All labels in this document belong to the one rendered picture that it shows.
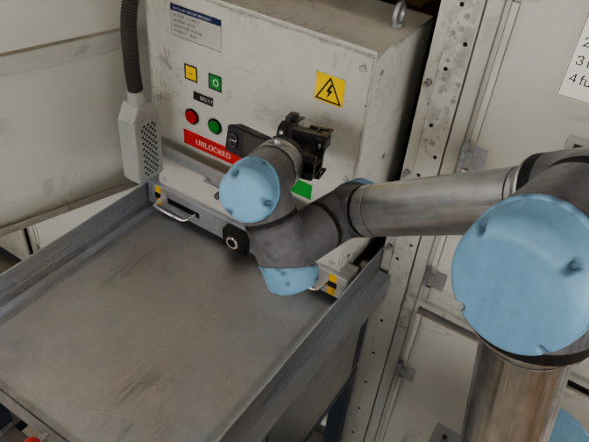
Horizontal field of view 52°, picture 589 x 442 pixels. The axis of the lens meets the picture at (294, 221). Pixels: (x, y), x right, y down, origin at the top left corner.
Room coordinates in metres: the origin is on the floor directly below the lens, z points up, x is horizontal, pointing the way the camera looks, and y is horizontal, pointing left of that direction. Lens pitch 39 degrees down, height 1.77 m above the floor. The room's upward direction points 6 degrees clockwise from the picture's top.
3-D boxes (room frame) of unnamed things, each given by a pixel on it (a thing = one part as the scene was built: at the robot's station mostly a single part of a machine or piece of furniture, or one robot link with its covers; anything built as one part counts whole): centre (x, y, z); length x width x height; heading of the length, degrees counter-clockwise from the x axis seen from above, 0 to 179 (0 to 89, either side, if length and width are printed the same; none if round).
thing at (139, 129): (1.05, 0.33, 1.09); 0.08 x 0.05 x 0.17; 150
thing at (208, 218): (1.02, 0.11, 0.90); 0.54 x 0.05 x 0.06; 60
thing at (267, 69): (1.00, 0.11, 1.15); 0.48 x 0.01 x 0.48; 60
